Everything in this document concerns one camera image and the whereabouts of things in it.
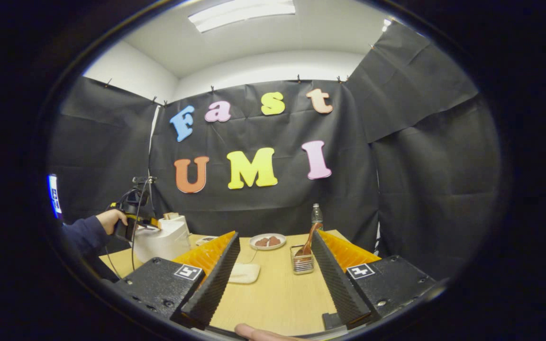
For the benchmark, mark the blue white board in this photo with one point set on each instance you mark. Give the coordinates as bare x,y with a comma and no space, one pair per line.
55,196

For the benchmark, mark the clear green label water bottle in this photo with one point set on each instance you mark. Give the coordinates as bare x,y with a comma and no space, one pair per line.
317,218

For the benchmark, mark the white plate with meat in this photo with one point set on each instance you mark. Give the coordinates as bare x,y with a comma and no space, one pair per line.
267,242

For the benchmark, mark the long ceiling light panel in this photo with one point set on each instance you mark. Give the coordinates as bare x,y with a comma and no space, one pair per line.
242,14

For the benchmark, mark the white divided sauce dish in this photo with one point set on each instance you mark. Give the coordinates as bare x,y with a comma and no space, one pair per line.
205,240

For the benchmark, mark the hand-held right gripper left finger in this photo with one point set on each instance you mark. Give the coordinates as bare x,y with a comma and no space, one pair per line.
216,284

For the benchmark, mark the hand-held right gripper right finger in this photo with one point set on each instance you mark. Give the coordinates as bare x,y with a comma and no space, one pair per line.
341,284

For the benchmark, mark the brown wooden spoon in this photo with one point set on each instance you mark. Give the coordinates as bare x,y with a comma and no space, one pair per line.
308,244

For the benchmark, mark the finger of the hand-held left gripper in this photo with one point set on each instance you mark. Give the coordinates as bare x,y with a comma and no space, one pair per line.
147,221

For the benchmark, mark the white rice cooker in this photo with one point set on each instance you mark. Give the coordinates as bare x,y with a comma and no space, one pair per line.
164,244

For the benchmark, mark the black backdrop cloth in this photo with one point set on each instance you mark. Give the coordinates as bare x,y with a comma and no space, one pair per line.
254,208

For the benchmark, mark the small ceiling light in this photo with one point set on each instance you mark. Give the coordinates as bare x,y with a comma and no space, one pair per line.
386,25

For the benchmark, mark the white toaster with bread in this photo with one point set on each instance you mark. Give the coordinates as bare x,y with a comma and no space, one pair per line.
173,216

